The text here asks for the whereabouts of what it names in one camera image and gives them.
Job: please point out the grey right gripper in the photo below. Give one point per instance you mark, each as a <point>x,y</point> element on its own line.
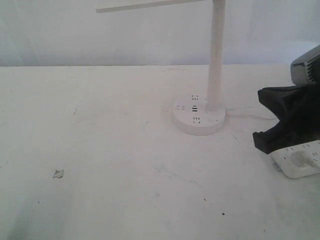
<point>301,99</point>

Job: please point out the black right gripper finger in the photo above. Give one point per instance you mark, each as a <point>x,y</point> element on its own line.
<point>296,128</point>

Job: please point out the white desk lamp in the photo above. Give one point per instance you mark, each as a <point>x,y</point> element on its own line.
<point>203,113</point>

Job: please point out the white round power plug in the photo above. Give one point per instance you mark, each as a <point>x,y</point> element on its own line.
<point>301,159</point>

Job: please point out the white power strip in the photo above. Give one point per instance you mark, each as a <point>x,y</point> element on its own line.
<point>282,159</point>

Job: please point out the small torn tape scrap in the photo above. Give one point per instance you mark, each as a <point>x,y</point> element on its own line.
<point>58,174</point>

